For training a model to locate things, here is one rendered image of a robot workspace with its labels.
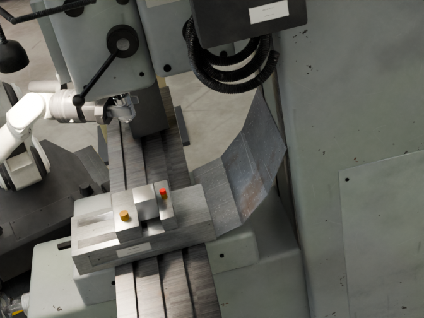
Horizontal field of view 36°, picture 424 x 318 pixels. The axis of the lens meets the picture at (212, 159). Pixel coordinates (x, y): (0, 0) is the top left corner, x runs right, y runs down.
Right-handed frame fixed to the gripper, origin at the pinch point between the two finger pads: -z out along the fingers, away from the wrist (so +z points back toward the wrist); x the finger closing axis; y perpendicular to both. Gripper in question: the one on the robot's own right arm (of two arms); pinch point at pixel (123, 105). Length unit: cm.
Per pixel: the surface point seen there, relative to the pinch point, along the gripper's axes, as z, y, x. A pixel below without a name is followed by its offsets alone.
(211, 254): -18.6, 41.0, -10.9
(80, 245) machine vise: 7.7, 22.5, -27.3
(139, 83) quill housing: -9.2, -10.5, -6.9
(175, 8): -20.7, -27.1, -4.2
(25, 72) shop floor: 197, 126, 239
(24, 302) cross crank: 41, 57, -19
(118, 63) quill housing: -6.1, -16.6, -8.2
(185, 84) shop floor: 66, 125, 214
